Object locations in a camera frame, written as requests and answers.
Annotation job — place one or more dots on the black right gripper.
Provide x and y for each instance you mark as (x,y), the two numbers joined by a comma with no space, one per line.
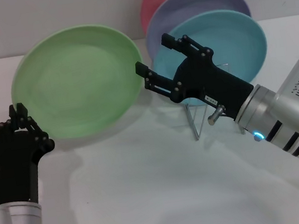
(206,81)

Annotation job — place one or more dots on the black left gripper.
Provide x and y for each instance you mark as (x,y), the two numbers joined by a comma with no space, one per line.
(16,171)

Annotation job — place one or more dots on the green plastic plate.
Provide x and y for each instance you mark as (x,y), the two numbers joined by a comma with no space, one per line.
(77,80)

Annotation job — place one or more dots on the teal plastic plate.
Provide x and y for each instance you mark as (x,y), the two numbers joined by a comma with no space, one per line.
(229,46)

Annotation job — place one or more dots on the purple plastic plate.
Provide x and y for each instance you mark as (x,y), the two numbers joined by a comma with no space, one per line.
(195,1)

